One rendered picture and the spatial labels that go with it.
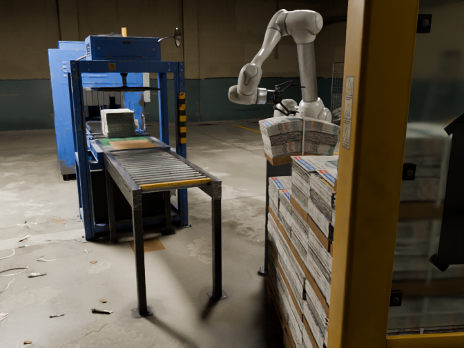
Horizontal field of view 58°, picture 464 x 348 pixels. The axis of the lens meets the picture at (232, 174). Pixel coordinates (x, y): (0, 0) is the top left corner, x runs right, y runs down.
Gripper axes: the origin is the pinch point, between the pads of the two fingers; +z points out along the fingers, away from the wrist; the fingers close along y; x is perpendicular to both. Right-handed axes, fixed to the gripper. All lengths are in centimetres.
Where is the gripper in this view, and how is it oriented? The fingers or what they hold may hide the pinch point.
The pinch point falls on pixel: (301, 99)
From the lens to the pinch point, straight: 244.4
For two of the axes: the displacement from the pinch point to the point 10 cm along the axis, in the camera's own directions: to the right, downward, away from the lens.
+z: 10.0, 0.6, 0.8
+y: -0.8, 9.7, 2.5
